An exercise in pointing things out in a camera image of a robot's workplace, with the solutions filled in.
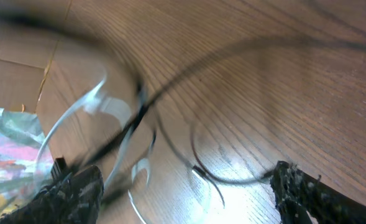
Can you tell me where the white USB cable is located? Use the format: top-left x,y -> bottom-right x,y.
33,71 -> 214,224

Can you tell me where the black USB cable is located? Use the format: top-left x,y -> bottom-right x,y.
70,34 -> 366,209

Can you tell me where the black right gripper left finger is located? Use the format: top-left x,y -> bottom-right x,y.
0,166 -> 104,224

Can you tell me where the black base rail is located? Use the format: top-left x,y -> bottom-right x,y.
51,157 -> 70,183

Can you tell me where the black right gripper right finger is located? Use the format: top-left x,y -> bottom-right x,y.
270,161 -> 366,224

